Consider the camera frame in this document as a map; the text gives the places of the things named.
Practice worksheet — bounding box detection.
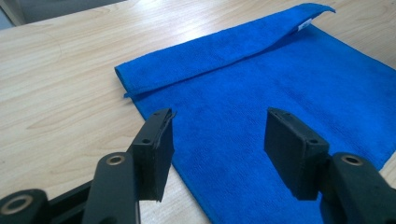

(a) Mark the blue towel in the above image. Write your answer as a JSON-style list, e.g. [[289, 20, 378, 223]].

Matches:
[[114, 3, 396, 224]]

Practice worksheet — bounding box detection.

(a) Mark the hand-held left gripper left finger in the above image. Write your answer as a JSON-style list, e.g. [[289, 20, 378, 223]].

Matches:
[[129, 107, 176, 203]]

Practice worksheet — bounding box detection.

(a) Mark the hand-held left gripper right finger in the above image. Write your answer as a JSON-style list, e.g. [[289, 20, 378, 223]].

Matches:
[[263, 107, 331, 201]]

